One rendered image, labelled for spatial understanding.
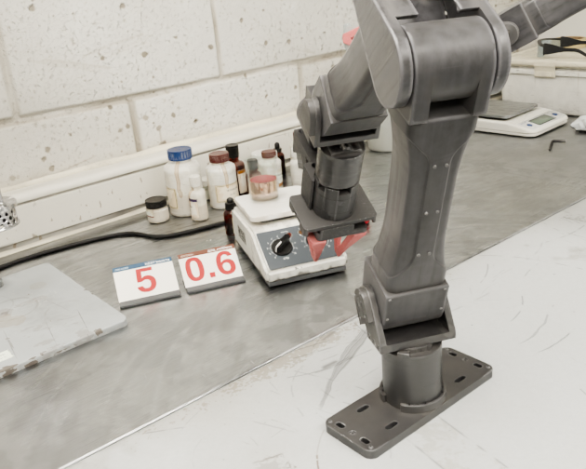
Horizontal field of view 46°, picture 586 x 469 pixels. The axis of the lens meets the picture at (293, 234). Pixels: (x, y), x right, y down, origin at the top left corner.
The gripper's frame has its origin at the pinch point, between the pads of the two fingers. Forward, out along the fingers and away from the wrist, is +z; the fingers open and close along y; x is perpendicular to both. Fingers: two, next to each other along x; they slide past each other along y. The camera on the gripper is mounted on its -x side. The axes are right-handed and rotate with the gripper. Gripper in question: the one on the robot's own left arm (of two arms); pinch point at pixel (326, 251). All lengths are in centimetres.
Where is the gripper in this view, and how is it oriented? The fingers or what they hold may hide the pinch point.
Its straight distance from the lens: 96.9
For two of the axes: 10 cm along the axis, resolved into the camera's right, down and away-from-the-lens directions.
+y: -9.4, 2.0, -2.6
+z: -0.6, 6.8, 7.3
